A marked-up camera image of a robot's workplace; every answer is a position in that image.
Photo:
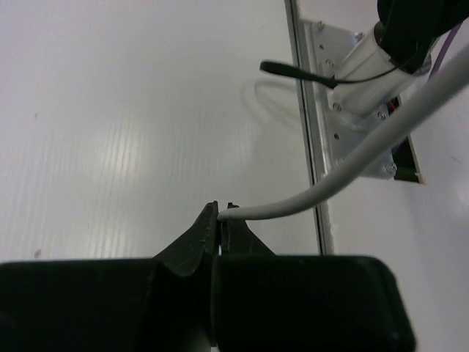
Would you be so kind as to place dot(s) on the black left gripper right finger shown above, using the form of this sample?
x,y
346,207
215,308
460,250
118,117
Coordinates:
x,y
272,302

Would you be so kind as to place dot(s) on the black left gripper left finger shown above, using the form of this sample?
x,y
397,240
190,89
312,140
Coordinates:
x,y
160,303

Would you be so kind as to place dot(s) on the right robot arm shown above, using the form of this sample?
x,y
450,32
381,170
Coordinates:
x,y
388,58

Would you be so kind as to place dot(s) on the aluminium table edge rail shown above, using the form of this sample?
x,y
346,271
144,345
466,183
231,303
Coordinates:
x,y
315,159

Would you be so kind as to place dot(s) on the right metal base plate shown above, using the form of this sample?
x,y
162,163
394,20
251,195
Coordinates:
x,y
335,131

